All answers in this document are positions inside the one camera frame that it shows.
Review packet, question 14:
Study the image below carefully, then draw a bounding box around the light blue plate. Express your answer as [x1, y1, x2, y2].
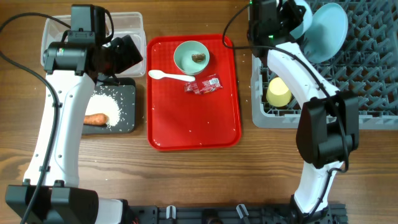
[303, 3, 348, 63]

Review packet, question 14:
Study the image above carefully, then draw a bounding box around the clear plastic bin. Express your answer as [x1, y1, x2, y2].
[40, 12, 147, 78]

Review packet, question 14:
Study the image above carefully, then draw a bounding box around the yellow cup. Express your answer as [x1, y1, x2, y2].
[266, 77, 292, 107]

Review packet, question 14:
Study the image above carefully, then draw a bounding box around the red snack wrapper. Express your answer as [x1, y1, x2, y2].
[184, 74, 223, 95]

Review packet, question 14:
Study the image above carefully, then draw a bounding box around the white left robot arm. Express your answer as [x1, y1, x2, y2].
[6, 4, 142, 223]

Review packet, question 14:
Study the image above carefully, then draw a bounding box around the brown food scrap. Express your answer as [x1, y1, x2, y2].
[192, 54, 206, 63]

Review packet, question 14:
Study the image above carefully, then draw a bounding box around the grey dishwasher rack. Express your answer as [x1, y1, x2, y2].
[251, 1, 397, 130]

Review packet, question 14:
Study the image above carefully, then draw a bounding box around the white rice pile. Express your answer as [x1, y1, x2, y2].
[85, 95, 121, 128]

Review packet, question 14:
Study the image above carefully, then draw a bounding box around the black tray bin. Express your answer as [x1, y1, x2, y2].
[82, 78, 136, 135]

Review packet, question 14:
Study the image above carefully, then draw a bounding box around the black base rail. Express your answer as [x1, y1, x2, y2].
[131, 204, 348, 224]

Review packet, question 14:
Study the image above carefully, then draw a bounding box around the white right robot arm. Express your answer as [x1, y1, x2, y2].
[245, 1, 359, 223]

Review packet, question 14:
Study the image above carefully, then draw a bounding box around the red plastic tray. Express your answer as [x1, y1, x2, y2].
[146, 34, 241, 151]

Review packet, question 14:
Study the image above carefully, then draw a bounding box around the light blue bowl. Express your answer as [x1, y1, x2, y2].
[290, 0, 313, 39]

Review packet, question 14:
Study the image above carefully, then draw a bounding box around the white plastic spoon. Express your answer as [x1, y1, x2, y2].
[148, 70, 195, 82]

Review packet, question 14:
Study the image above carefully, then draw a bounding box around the orange carrot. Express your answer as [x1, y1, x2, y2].
[83, 113, 109, 126]

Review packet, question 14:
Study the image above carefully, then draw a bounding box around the green bowl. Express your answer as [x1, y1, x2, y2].
[174, 40, 210, 76]

